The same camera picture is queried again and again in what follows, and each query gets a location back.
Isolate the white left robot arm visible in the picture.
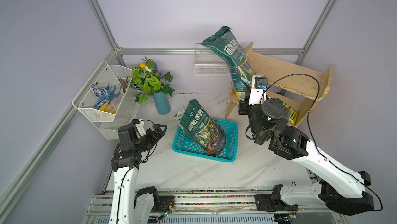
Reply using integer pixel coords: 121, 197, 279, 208
109, 119, 175, 224

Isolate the wooden two-tier shelf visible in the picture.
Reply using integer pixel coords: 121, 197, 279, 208
224, 42, 335, 129

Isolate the aluminium frame post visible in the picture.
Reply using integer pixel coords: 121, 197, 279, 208
295, 0, 338, 66

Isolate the yellow green fertilizer packet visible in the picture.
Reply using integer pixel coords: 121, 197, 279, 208
285, 105, 299, 124

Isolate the white green fertilizer bag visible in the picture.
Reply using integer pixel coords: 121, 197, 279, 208
174, 108, 186, 124

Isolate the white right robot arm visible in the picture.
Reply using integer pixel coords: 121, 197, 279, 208
238, 99, 375, 216

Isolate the blue knitted glove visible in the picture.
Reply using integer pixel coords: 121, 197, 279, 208
91, 84, 122, 110

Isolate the dark green soil bag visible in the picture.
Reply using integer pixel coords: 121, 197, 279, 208
179, 99, 226, 156
201, 26, 255, 101

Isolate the teal plastic basket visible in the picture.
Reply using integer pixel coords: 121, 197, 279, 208
172, 118, 238, 163

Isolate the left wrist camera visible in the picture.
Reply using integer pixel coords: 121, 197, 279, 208
131, 119, 146, 137

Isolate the artificial green plant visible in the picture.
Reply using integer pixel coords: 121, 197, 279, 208
130, 57, 175, 104

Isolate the teal vase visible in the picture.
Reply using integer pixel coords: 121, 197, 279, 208
153, 92, 171, 115

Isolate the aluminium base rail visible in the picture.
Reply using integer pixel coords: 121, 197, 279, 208
83, 188, 348, 224

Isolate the dark green soil bag front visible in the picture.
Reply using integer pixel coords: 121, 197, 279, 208
179, 99, 226, 156

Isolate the white mesh corner rack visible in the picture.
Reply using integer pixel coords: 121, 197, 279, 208
72, 61, 139, 140

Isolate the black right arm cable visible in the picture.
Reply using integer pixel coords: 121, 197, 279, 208
262, 73, 384, 212

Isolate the white wire wall basket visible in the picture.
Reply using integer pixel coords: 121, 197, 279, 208
193, 43, 230, 76

